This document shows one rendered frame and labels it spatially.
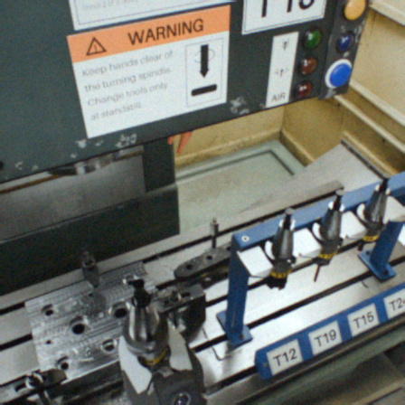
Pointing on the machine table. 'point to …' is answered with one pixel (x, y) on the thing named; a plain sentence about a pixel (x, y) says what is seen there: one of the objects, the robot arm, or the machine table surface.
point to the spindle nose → (86, 165)
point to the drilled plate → (96, 299)
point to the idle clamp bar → (211, 259)
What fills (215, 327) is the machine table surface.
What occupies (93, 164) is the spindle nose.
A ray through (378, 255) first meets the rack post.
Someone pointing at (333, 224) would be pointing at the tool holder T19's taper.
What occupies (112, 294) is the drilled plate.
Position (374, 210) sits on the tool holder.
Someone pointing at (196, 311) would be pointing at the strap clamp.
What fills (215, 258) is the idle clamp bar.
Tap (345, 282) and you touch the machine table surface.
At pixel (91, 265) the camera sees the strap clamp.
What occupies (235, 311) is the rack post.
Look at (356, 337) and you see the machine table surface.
